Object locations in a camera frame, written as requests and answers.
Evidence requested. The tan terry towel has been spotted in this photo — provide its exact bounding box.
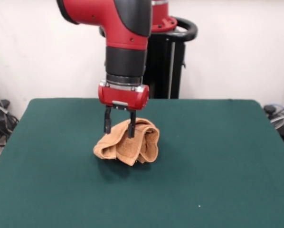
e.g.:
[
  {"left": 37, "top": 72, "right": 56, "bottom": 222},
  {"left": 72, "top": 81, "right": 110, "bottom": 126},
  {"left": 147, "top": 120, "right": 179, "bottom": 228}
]
[{"left": 93, "top": 118, "right": 161, "bottom": 167}]

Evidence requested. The dark green table cloth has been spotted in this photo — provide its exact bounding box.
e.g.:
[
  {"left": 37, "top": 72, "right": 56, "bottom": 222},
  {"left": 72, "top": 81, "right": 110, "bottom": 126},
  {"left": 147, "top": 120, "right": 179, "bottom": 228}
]
[{"left": 0, "top": 98, "right": 284, "bottom": 228}]

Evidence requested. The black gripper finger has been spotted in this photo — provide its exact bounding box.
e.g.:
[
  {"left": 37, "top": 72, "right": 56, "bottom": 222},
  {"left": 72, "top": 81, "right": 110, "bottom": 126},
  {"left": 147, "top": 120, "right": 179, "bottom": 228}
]
[
  {"left": 128, "top": 110, "right": 137, "bottom": 138},
  {"left": 104, "top": 105, "right": 112, "bottom": 134}
]

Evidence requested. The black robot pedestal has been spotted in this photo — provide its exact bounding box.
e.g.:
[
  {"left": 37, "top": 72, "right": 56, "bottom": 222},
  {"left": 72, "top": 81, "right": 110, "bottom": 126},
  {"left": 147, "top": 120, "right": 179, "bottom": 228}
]
[{"left": 142, "top": 16, "right": 199, "bottom": 99}]

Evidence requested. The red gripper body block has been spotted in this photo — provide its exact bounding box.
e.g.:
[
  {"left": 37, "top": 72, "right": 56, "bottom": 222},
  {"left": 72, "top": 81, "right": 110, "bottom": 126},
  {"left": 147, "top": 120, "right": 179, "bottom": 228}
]
[{"left": 98, "top": 81, "right": 150, "bottom": 112}]

